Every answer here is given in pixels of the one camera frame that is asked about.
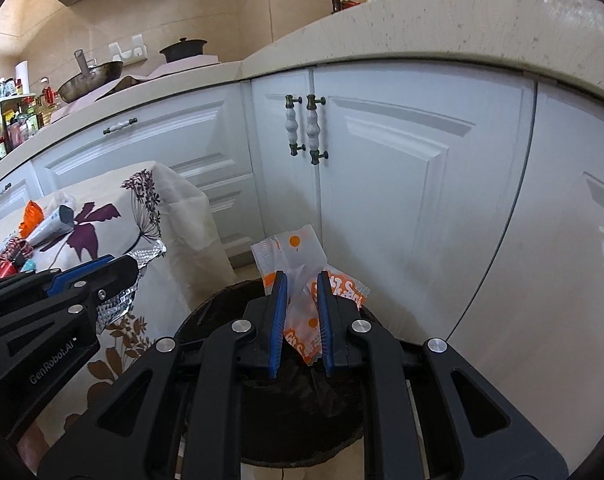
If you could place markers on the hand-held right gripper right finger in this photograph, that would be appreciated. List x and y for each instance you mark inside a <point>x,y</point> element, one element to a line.
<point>324,320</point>

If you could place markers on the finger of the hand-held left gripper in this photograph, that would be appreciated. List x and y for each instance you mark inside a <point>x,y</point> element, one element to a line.
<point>114,277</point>
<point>76,271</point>

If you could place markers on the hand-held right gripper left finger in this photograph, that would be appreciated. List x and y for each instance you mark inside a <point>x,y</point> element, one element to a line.
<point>278,320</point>

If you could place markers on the silver foil wrapper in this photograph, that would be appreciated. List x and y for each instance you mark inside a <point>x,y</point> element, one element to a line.
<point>149,254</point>

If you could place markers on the small light blue packet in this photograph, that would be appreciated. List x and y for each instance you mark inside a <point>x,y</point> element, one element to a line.
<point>29,264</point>

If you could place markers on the white printed tube box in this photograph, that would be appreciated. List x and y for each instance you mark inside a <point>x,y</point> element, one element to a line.
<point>51,227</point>

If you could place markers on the white orange snack wrapper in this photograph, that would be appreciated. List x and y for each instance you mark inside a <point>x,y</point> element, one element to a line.
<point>297,260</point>

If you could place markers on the red white striped wrapper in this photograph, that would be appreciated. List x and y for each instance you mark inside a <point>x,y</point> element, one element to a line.
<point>17,249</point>

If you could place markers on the orange crinkled wrapper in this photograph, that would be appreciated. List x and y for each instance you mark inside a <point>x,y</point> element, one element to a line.
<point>31,217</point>

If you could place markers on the red foil wrapper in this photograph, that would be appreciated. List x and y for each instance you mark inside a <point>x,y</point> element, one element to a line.
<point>1,269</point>

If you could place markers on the black trash bin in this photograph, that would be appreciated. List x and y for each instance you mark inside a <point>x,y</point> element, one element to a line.
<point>292,420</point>

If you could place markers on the small white cabinet door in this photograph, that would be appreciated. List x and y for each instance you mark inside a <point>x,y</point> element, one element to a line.
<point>16,207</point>

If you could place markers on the floral tablecloth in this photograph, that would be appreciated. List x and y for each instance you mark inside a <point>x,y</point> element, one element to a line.
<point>181,220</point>

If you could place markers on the narrow white cabinet door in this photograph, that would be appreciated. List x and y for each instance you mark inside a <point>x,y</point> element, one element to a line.
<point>272,200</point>

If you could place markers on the wide white cabinet door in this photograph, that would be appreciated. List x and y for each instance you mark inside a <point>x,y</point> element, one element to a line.
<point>407,200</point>

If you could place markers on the white drawer front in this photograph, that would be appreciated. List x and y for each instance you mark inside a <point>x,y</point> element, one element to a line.
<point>181,130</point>

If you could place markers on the cluster of condiment bottles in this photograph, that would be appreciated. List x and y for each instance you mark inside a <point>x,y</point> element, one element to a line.
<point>16,120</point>

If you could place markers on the steel wok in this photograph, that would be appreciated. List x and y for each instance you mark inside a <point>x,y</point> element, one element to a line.
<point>89,82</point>

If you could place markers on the paper towel roll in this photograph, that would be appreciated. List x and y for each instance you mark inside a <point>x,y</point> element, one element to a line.
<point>22,77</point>

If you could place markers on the curved white cabinet door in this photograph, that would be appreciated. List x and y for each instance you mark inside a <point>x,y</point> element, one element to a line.
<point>557,285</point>

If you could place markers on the black lidded pot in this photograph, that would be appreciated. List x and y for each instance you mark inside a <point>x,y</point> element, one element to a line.
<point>184,52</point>

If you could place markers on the dark sauce bottle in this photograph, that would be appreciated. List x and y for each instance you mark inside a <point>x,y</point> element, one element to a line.
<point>338,5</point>

